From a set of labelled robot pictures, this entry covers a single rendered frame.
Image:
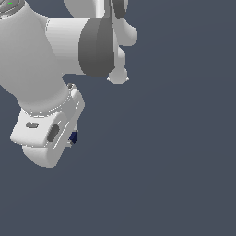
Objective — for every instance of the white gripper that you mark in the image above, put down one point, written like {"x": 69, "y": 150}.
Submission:
{"x": 43, "y": 138}

